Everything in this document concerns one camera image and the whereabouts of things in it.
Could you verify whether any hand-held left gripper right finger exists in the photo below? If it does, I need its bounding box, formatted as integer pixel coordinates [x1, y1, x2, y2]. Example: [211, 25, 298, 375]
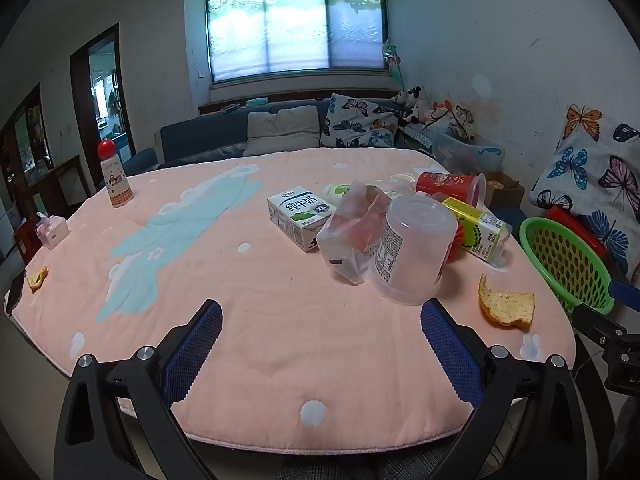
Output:
[420, 297, 592, 480]

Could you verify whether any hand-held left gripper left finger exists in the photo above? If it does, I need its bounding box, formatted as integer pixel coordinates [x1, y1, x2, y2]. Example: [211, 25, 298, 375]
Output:
[54, 299, 224, 480]

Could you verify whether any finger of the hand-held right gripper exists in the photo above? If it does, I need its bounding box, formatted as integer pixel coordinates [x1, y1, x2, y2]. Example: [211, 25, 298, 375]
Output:
[571, 304, 631, 349]
[609, 279, 640, 307]

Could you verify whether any green plastic basket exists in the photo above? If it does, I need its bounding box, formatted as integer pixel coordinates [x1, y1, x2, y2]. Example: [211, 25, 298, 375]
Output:
[518, 216, 616, 316]

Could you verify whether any bread slice piece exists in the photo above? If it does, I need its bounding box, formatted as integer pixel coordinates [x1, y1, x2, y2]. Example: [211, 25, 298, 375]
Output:
[478, 274, 536, 332]

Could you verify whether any red plastic basket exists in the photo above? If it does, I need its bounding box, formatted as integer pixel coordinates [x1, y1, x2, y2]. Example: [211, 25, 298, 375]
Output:
[545, 206, 622, 262]

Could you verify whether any red spiky wrapper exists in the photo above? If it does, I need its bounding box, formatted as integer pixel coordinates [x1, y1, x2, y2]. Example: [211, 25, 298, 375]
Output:
[446, 230, 469, 264]

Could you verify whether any clear plastic tub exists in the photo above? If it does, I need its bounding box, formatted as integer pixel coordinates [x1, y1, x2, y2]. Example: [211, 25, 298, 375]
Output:
[368, 194, 459, 307]

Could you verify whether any large butterfly print cushion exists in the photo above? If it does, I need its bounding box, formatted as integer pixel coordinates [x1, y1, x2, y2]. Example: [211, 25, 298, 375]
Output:
[529, 104, 640, 282]

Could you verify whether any yellow green juice box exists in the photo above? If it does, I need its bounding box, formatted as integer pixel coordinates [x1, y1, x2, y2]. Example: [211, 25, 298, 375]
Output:
[442, 197, 514, 266]

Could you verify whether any clear plastic bag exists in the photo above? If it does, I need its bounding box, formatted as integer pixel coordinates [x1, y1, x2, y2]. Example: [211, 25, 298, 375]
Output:
[316, 180, 394, 286]

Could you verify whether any cardboard box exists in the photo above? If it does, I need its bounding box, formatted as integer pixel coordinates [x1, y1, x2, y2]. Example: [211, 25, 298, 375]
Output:
[482, 171, 526, 210]

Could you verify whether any white milk carton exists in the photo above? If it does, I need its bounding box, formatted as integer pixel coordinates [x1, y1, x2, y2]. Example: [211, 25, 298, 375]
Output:
[266, 186, 342, 253]

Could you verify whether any red plastic cup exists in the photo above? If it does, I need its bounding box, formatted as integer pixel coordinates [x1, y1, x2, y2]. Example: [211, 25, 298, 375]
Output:
[415, 172, 487, 211]

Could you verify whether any small bread piece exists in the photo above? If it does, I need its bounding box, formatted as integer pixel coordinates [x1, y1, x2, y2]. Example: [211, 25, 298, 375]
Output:
[26, 266, 49, 294]

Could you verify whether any bottle with red round cap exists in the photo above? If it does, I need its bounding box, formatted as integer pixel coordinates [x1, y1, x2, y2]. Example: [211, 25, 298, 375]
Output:
[97, 140, 135, 209]

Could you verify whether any pink tissue box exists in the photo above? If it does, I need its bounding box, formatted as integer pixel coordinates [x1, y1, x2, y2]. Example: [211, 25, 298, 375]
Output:
[35, 212, 71, 250]

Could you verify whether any dark phone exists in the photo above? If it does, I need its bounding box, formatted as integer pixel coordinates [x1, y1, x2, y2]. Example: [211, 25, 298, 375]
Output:
[4, 270, 27, 317]

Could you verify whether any clear storage bin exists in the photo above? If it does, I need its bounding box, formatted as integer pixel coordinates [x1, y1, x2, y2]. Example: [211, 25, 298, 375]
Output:
[425, 127, 506, 174]

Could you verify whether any wooden chair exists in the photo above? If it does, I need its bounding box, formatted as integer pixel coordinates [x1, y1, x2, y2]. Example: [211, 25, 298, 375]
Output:
[37, 155, 94, 219]

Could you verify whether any blue sofa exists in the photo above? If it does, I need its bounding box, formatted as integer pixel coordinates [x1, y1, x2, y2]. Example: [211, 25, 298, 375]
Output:
[154, 97, 401, 169]

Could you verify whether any beige pillow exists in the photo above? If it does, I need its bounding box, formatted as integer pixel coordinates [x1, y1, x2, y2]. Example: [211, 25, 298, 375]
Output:
[243, 106, 321, 157]

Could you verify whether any pile of plush toys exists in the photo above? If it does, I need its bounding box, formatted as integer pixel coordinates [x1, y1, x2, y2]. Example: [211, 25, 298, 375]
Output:
[425, 101, 477, 142]

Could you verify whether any butterfly print pillow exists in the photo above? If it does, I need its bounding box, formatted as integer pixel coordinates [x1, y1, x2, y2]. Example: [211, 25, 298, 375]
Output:
[320, 93, 401, 150]

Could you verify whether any cow plush toy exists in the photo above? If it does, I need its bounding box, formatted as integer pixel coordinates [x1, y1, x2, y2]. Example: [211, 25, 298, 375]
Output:
[392, 86, 432, 124]

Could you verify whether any dark wooden cabinet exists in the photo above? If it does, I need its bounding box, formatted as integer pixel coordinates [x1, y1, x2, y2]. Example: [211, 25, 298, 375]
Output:
[0, 84, 54, 206]

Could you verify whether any pinwheel toy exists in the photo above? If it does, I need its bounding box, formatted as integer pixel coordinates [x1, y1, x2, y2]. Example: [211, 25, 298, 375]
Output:
[382, 40, 407, 89]

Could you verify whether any window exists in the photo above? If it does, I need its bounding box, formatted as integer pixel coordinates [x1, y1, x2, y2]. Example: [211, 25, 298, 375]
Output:
[205, 0, 389, 84]

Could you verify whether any dark wooden door frame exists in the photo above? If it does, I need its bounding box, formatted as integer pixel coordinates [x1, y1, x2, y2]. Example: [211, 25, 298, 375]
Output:
[69, 23, 136, 171]

